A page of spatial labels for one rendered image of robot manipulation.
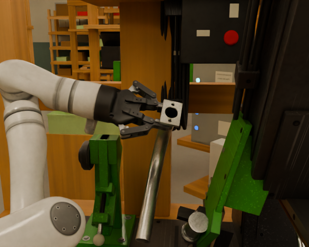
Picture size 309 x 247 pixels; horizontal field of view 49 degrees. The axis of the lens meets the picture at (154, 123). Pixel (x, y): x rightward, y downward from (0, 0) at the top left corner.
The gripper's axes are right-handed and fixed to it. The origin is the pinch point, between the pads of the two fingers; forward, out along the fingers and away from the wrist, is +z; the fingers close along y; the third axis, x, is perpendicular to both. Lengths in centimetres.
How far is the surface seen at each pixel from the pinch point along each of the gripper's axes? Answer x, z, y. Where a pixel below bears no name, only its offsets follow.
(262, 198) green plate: -3.9, 19.5, -14.3
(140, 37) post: 8.7, -10.1, 27.3
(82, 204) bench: 52, -18, -9
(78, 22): 750, -277, 699
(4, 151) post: 39, -43, -2
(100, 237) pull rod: 23.1, -8.3, -22.4
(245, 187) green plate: -4.6, 16.2, -13.3
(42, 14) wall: 761, -394, 708
